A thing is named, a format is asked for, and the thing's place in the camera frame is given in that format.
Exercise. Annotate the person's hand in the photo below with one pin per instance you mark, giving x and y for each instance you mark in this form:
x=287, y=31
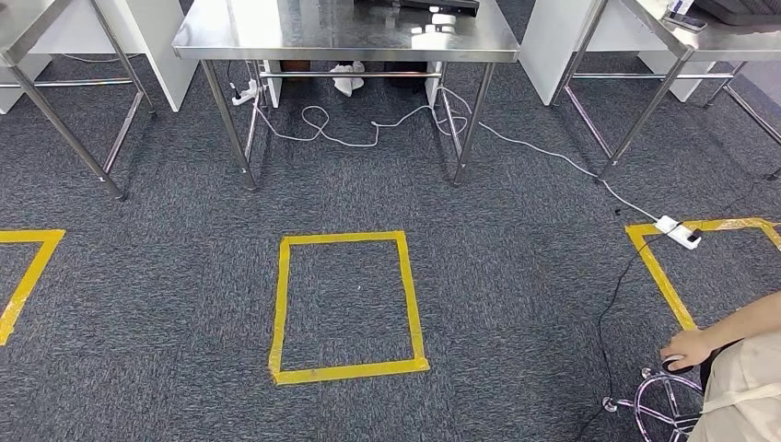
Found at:
x=686, y=349

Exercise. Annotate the steel workbench table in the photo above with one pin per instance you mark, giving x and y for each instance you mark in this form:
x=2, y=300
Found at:
x=305, y=30

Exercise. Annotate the person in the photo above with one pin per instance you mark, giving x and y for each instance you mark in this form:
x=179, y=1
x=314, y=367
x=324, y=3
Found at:
x=744, y=390

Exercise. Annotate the yellow floor tape square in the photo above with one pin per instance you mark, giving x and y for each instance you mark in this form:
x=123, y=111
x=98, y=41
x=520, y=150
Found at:
x=661, y=280
x=341, y=238

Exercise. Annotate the chrome chair base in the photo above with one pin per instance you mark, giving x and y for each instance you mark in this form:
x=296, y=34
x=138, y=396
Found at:
x=609, y=404

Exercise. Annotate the white power strip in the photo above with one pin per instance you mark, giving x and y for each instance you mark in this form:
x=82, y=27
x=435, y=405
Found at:
x=247, y=93
x=674, y=230

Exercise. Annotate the black smartphone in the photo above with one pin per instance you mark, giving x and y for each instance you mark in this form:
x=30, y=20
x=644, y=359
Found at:
x=686, y=22

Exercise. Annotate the white cabinet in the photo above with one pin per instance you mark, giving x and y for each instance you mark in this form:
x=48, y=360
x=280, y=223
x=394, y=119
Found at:
x=543, y=43
x=165, y=61

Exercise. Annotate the small blue white box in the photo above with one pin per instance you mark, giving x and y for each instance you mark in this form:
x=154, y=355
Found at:
x=680, y=6

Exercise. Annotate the black flat device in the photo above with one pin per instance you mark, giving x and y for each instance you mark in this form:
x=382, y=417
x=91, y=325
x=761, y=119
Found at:
x=738, y=9

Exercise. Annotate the white crumpled cloth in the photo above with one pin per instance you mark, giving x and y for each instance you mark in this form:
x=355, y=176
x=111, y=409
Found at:
x=348, y=82

